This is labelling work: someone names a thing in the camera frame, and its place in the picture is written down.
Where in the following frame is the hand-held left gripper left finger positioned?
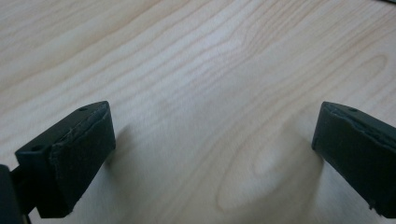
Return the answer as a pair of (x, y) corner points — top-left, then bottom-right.
(14, 100), (117, 219)

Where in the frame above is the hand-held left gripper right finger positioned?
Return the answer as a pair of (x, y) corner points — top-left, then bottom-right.
(311, 101), (396, 219)

